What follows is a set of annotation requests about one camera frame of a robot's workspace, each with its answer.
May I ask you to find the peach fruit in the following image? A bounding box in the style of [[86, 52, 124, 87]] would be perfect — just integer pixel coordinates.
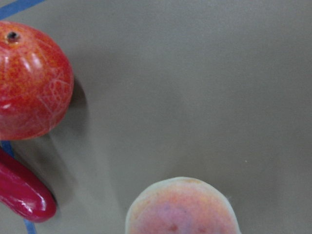
[[125, 177, 241, 234]]

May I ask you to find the red pomegranate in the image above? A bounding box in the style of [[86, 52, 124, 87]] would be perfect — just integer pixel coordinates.
[[0, 21, 74, 140]]

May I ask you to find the red chili pepper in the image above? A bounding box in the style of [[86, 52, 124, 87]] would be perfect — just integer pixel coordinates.
[[0, 149, 57, 222]]

